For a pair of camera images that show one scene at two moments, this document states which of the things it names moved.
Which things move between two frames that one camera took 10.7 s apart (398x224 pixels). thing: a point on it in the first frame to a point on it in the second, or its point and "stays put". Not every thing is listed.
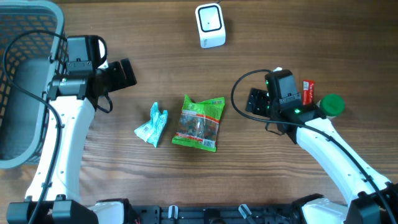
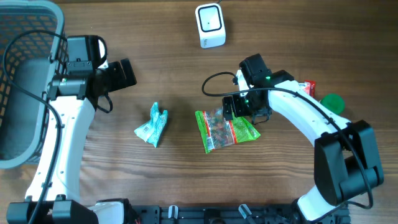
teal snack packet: x=152 y=130 stays put
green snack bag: x=198 y=124 to x=216 y=131
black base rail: x=218 y=214 stays put
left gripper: x=120 y=82 stays put
